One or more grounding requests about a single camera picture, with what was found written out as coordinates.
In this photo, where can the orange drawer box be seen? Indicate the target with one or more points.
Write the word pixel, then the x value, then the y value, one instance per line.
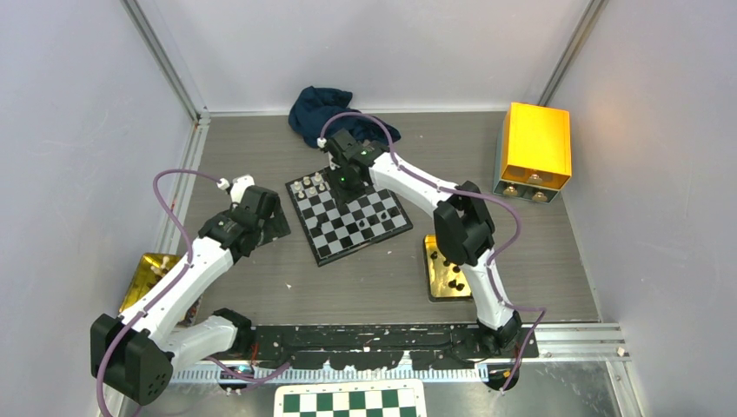
pixel 533 160

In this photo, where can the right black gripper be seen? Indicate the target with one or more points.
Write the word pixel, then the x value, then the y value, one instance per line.
pixel 341 195

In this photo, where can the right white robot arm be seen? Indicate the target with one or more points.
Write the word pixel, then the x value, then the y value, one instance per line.
pixel 463 225

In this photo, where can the gold tin with black pieces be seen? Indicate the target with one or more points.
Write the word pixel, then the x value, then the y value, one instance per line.
pixel 445 280

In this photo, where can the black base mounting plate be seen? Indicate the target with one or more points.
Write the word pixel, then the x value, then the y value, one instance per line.
pixel 375 347

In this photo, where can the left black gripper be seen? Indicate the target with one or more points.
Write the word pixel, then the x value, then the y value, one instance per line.
pixel 276 226

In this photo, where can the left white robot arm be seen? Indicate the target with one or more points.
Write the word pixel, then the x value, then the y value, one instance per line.
pixel 138 352

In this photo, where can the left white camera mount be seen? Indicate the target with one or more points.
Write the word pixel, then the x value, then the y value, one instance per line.
pixel 236 188

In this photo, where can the green white checker board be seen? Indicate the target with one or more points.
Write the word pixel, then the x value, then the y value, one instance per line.
pixel 386 398

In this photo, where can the black white chess board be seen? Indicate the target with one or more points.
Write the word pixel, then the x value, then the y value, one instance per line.
pixel 335 230

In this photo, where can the gold tin with white pieces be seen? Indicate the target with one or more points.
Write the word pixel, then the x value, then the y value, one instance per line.
pixel 151 268

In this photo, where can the dark blue cloth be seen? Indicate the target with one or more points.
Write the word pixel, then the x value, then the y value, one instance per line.
pixel 315 105

